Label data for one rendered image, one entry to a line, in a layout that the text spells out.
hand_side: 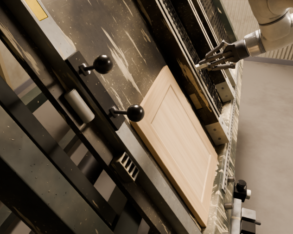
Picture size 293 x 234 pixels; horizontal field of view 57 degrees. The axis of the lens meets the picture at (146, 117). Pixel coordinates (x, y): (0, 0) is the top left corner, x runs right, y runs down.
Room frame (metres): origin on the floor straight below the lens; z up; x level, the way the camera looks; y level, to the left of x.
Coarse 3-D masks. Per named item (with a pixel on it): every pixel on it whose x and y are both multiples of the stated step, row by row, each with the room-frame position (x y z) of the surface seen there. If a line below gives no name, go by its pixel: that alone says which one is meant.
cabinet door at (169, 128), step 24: (168, 72) 0.94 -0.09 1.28; (168, 96) 0.84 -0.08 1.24; (144, 120) 0.65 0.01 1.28; (168, 120) 0.75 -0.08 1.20; (192, 120) 0.88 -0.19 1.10; (168, 144) 0.67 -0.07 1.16; (192, 144) 0.78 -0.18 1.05; (168, 168) 0.59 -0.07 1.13; (192, 168) 0.69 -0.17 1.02; (192, 192) 0.60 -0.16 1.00
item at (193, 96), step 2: (192, 94) 1.01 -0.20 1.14; (194, 94) 1.00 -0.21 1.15; (190, 96) 1.01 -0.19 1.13; (192, 96) 1.01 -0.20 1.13; (194, 96) 1.00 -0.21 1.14; (192, 98) 1.00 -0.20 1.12; (194, 98) 1.00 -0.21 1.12; (196, 98) 1.00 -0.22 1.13; (192, 100) 1.00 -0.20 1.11; (194, 100) 1.00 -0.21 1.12; (196, 100) 1.00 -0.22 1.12; (194, 102) 1.00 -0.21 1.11; (196, 102) 1.00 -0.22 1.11; (198, 102) 1.00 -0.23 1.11; (194, 104) 1.00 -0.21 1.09; (196, 104) 1.00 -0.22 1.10; (198, 104) 1.00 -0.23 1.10; (200, 104) 0.99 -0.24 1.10; (196, 106) 1.00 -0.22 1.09; (198, 106) 1.00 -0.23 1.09; (200, 106) 0.99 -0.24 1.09; (196, 108) 1.00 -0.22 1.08; (198, 108) 0.99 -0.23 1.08
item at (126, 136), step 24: (24, 0) 0.57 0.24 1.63; (24, 24) 0.56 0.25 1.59; (48, 24) 0.57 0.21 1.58; (48, 48) 0.55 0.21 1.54; (72, 48) 0.58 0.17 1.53; (72, 72) 0.53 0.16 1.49; (96, 120) 0.52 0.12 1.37; (120, 144) 0.50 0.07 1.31; (144, 168) 0.49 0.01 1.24; (168, 192) 0.49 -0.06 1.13; (168, 216) 0.46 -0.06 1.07
